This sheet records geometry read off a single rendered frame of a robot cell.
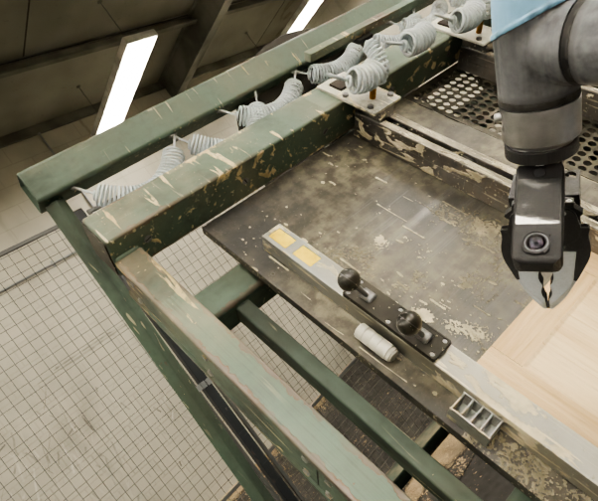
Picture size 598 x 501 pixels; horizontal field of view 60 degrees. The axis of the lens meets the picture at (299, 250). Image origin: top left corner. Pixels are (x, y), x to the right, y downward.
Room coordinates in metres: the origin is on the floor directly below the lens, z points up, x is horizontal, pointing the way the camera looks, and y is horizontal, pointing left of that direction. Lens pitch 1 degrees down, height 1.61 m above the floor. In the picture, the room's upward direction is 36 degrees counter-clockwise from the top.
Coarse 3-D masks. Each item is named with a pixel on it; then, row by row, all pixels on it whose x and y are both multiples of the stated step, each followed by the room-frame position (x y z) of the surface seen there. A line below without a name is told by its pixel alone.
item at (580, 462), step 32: (288, 256) 1.01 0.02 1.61; (320, 256) 1.00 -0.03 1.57; (320, 288) 0.98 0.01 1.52; (416, 352) 0.85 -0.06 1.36; (448, 352) 0.84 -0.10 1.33; (448, 384) 0.83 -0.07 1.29; (480, 384) 0.80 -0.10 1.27; (512, 416) 0.76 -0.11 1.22; (544, 416) 0.76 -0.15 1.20; (544, 448) 0.73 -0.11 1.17; (576, 448) 0.73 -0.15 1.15; (576, 480) 0.72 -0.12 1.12
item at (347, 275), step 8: (344, 272) 0.82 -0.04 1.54; (352, 272) 0.82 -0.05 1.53; (344, 280) 0.81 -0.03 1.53; (352, 280) 0.81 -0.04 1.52; (360, 280) 0.82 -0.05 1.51; (344, 288) 0.82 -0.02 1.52; (352, 288) 0.82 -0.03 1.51; (360, 288) 0.87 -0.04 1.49; (368, 288) 0.92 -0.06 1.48; (360, 296) 0.92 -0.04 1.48; (368, 296) 0.91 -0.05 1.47
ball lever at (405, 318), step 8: (408, 312) 0.76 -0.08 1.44; (400, 320) 0.76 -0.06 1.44; (408, 320) 0.75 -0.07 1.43; (416, 320) 0.75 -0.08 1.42; (400, 328) 0.76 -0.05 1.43; (408, 328) 0.75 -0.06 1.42; (416, 328) 0.75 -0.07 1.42; (416, 336) 0.85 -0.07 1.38; (424, 336) 0.84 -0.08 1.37; (432, 336) 0.85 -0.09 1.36
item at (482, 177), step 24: (336, 96) 1.27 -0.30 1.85; (360, 96) 1.26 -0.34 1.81; (384, 96) 1.25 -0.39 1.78; (360, 120) 1.29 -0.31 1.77; (384, 120) 1.25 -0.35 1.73; (408, 120) 1.24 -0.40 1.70; (384, 144) 1.27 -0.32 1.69; (408, 144) 1.21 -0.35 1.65; (432, 144) 1.17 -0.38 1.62; (456, 144) 1.17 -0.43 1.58; (432, 168) 1.19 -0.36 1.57; (456, 168) 1.14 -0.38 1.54; (480, 168) 1.11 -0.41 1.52; (504, 168) 1.10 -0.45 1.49; (480, 192) 1.13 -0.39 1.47; (504, 192) 1.08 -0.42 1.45
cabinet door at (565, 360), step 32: (544, 288) 0.95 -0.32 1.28; (576, 288) 0.94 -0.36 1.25; (544, 320) 0.90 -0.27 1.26; (576, 320) 0.90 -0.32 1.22; (512, 352) 0.86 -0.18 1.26; (544, 352) 0.86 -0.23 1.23; (576, 352) 0.86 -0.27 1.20; (512, 384) 0.82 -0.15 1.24; (544, 384) 0.82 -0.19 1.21; (576, 384) 0.82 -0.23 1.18; (576, 416) 0.78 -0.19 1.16
